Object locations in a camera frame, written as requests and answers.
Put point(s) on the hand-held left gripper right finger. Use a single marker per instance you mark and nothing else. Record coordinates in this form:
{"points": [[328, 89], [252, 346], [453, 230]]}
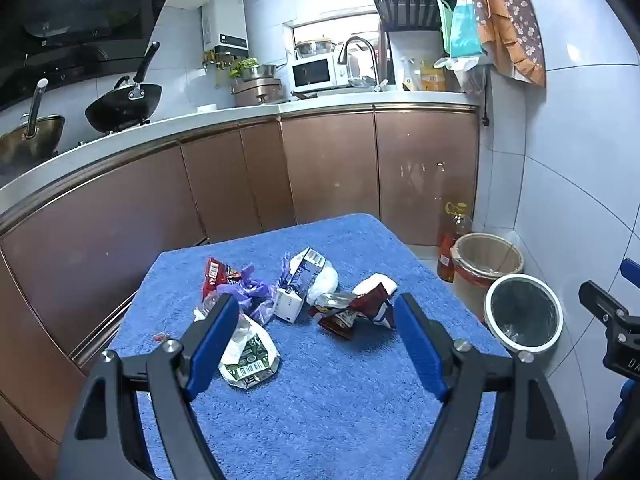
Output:
{"points": [[420, 350]]}

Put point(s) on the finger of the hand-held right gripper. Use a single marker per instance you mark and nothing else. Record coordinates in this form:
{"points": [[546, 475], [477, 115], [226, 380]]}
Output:
{"points": [[597, 302], [629, 267]]}

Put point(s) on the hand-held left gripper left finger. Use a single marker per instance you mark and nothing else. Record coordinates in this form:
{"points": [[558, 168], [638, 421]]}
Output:
{"points": [[215, 345]]}

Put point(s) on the clear plastic wrapper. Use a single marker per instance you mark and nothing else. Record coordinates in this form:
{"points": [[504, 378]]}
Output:
{"points": [[202, 310]]}

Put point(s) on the green white drink carton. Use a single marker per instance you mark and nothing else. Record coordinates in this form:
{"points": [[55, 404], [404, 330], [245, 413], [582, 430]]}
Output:
{"points": [[252, 355]]}

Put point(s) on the purple plastic bag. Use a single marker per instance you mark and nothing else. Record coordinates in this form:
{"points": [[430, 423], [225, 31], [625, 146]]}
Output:
{"points": [[250, 292]]}

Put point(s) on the dark red snack wrapper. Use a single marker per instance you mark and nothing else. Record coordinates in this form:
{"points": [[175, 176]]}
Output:
{"points": [[372, 302]]}

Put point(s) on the white bin with black liner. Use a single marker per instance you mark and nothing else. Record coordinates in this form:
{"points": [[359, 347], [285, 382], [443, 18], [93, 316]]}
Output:
{"points": [[522, 317]]}

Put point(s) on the small white tissue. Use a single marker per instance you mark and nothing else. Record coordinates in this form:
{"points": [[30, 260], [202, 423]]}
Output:
{"points": [[377, 280]]}

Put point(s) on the red foil-lined wrapper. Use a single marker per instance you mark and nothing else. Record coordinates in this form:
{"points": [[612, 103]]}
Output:
{"points": [[335, 317]]}

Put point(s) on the blue white drink carton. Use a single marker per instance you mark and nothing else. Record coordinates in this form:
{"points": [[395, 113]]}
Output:
{"points": [[302, 275]]}

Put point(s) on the white tissue wad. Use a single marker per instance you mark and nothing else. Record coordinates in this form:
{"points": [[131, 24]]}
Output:
{"points": [[325, 280]]}

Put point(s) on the person's right hand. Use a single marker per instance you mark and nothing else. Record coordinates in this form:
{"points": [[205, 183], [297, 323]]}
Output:
{"points": [[625, 410]]}

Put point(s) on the small red scrap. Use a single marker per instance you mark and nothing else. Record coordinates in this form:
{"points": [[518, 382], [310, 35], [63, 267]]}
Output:
{"points": [[160, 336]]}

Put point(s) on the cooking oil bottle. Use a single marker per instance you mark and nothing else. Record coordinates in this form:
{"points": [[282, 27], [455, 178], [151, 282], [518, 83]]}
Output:
{"points": [[450, 245]]}

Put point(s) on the blue towel covered table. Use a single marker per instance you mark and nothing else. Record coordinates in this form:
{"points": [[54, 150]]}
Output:
{"points": [[325, 410]]}

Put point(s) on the beige bin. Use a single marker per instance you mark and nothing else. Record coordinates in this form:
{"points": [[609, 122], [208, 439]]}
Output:
{"points": [[487, 260]]}

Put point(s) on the kitchen counter with brown cabinets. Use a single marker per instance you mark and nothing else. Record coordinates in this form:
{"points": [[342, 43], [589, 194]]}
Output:
{"points": [[325, 160]]}

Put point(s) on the black wok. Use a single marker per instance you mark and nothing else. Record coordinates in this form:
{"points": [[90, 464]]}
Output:
{"points": [[125, 107]]}

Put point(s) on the copper pots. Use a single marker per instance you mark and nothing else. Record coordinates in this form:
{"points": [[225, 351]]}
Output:
{"points": [[255, 92]]}

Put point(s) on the white plastic bag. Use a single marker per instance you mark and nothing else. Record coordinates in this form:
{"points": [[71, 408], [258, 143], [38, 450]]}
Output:
{"points": [[460, 67]]}

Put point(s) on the yellow bottle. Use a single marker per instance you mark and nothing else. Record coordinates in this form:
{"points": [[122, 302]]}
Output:
{"points": [[432, 77]]}

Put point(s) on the orange floral apron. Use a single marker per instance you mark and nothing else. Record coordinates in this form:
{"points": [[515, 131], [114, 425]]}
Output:
{"points": [[510, 20]]}

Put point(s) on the steel bowl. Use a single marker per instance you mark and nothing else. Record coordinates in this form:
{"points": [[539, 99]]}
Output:
{"points": [[265, 72]]}

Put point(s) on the brass pan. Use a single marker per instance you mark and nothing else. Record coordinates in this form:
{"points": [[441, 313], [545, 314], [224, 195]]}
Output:
{"points": [[30, 135]]}

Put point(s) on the green leafy vegetables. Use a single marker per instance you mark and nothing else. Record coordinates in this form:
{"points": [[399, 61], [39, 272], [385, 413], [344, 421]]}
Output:
{"points": [[245, 66]]}

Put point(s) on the white microwave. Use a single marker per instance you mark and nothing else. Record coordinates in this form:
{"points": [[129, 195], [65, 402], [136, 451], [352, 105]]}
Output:
{"points": [[312, 72]]}

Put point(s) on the teal bag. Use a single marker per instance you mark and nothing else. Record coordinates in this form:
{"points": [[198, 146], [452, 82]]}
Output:
{"points": [[465, 27]]}

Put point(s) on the green cutting board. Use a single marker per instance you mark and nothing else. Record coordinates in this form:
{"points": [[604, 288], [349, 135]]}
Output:
{"points": [[444, 20]]}

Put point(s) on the pot with glass lid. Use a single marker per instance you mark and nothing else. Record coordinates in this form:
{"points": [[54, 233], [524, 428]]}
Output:
{"points": [[315, 47]]}

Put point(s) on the steel faucet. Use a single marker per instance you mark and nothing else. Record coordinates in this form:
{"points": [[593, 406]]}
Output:
{"points": [[360, 40]]}

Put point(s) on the white water heater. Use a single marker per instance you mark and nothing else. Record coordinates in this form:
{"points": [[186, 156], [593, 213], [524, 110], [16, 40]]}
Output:
{"points": [[225, 25]]}

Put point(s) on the black range hood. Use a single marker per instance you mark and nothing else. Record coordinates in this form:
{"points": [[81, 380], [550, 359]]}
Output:
{"points": [[75, 15]]}

